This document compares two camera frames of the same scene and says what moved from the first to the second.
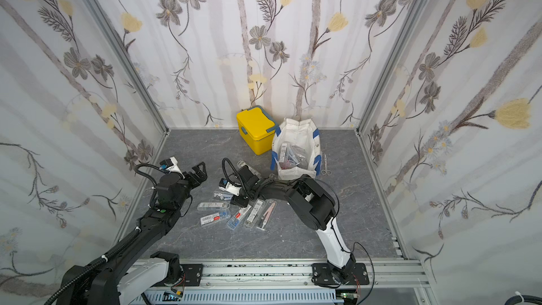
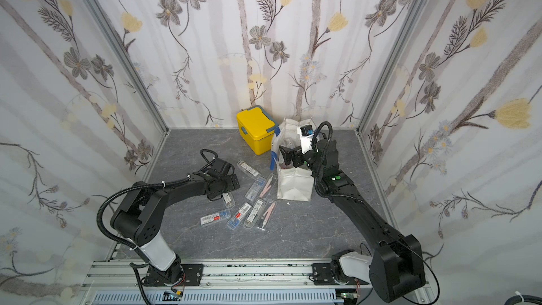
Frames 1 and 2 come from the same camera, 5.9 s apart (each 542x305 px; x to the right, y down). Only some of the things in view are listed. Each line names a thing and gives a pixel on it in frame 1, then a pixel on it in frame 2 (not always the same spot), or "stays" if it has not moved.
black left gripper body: [185, 189] → [228, 185]
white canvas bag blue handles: [296, 150] stays
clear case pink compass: [267, 214] stays
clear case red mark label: [214, 217] stays
